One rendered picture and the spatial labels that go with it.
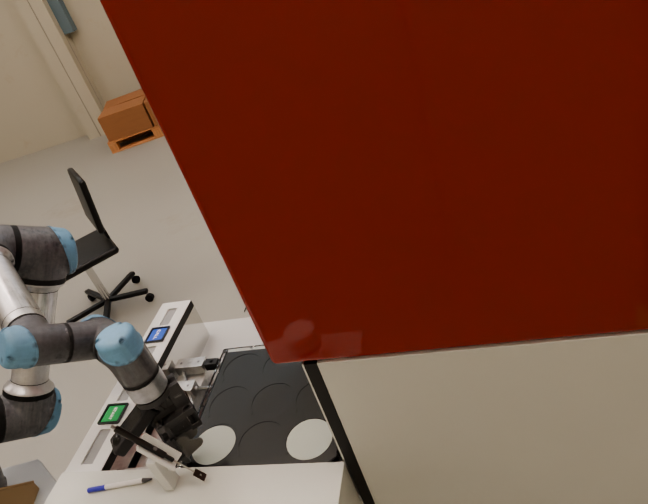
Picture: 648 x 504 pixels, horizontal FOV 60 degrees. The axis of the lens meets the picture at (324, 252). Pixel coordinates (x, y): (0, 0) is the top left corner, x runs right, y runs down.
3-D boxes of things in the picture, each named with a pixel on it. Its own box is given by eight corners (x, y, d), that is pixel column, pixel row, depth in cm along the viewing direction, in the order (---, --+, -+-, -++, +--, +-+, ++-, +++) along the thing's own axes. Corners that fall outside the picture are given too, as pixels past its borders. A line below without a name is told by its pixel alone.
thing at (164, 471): (197, 473, 108) (167, 430, 101) (190, 492, 105) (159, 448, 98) (169, 474, 110) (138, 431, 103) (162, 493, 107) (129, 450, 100)
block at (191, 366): (210, 363, 148) (205, 355, 146) (205, 373, 145) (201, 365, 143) (183, 366, 150) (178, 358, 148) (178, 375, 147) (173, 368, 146)
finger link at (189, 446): (213, 457, 119) (196, 429, 114) (188, 474, 117) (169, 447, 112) (208, 448, 122) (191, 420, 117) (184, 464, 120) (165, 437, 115)
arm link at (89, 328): (56, 314, 109) (79, 331, 101) (112, 310, 117) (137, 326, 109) (53, 352, 110) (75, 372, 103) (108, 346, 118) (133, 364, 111)
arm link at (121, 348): (119, 313, 106) (141, 326, 100) (145, 353, 112) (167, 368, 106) (83, 339, 102) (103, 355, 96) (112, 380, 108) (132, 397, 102)
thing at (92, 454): (210, 334, 168) (191, 299, 161) (131, 509, 124) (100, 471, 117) (182, 337, 171) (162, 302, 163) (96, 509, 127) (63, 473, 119)
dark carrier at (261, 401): (354, 341, 137) (354, 339, 136) (335, 466, 109) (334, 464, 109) (227, 353, 147) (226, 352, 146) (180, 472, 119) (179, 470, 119)
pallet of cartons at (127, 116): (212, 100, 697) (198, 68, 676) (205, 124, 625) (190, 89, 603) (123, 129, 708) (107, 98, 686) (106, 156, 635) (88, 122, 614)
